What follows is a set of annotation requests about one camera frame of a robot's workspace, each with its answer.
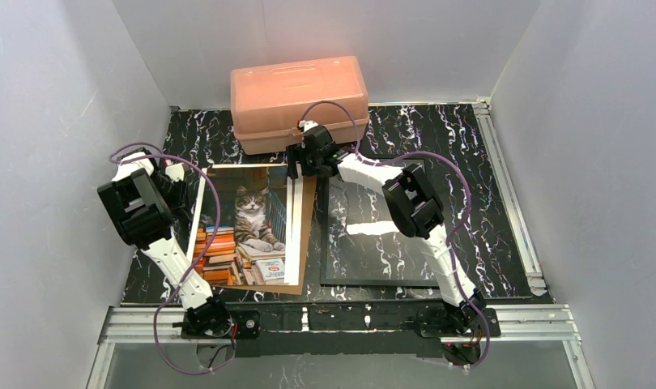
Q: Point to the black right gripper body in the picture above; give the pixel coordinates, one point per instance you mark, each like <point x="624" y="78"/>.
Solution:
<point x="298" y="159"/>

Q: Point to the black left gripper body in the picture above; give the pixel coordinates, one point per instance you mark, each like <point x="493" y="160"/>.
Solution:
<point x="174" y="190"/>

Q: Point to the white mat board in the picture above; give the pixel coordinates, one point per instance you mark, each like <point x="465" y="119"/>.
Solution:
<point x="293" y="225"/>

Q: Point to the black picture frame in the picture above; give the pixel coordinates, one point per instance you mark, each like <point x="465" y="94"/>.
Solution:
<point x="381" y="279"/>

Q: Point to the cat photo print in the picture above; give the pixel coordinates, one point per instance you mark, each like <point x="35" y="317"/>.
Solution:
<point x="242" y="225"/>

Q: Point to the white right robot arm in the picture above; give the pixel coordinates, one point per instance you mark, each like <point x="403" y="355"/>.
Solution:
<point x="415" y="206"/>

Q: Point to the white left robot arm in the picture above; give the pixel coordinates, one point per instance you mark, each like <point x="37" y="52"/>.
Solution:
<point x="142" y="201"/>

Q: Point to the brown cardboard backing board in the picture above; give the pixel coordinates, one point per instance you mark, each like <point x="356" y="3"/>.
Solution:
<point x="306" y="213"/>

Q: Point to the pink plastic storage box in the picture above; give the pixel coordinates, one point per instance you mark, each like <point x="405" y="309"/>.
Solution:
<point x="267" y="102"/>

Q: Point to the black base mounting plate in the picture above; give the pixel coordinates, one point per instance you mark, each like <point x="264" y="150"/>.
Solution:
<point x="378" y="327"/>

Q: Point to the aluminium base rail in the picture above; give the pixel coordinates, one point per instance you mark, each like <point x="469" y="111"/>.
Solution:
<point x="518" y="323"/>

